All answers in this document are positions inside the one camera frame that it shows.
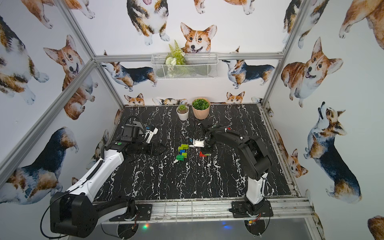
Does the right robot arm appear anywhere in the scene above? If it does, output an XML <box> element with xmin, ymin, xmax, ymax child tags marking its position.
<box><xmin>198</xmin><ymin>122</ymin><xmax>273</xmax><ymax>218</ymax></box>

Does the small white plant pot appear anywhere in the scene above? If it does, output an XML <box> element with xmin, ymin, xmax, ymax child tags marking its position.
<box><xmin>176</xmin><ymin>104</ymin><xmax>189</xmax><ymax>121</ymax></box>

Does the large beige plant pot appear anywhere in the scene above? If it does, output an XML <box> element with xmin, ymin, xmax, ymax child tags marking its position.
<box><xmin>192</xmin><ymin>98</ymin><xmax>211</xmax><ymax>120</ymax></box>

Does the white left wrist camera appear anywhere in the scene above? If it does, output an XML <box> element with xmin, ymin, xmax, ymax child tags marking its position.
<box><xmin>145</xmin><ymin>127</ymin><xmax>158</xmax><ymax>144</ymax></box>

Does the white wire basket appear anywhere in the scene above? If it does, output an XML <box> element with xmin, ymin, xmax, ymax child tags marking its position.
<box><xmin>151</xmin><ymin>53</ymin><xmax>219</xmax><ymax>80</ymax></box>

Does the green fern plant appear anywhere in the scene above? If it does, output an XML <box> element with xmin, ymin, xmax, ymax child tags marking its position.
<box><xmin>165</xmin><ymin>41</ymin><xmax>186</xmax><ymax>66</ymax></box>

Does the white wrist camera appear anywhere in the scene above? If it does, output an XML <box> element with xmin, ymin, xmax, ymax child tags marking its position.
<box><xmin>193</xmin><ymin>140</ymin><xmax>205</xmax><ymax>148</ymax></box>
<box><xmin>145</xmin><ymin>127</ymin><xmax>158</xmax><ymax>144</ymax></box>

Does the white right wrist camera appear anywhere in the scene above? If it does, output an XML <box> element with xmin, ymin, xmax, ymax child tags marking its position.
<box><xmin>193</xmin><ymin>140</ymin><xmax>205</xmax><ymax>148</ymax></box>

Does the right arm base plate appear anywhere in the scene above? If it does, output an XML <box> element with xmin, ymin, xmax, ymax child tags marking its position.
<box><xmin>229</xmin><ymin>199</ymin><xmax>274</xmax><ymax>218</ymax></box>

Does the dark green lego brick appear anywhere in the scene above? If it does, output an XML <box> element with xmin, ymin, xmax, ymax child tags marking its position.
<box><xmin>176</xmin><ymin>155</ymin><xmax>185</xmax><ymax>161</ymax></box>

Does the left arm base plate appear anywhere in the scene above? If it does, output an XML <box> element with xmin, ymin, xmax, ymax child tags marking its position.
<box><xmin>109</xmin><ymin>204</ymin><xmax>153</xmax><ymax>222</ymax></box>

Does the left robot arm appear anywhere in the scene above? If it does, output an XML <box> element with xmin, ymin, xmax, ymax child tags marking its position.
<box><xmin>46</xmin><ymin>116</ymin><xmax>165</xmax><ymax>240</ymax></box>

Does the aluminium front rail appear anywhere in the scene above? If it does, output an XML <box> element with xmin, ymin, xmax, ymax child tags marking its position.
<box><xmin>98</xmin><ymin>198</ymin><xmax>314</xmax><ymax>224</ymax></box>

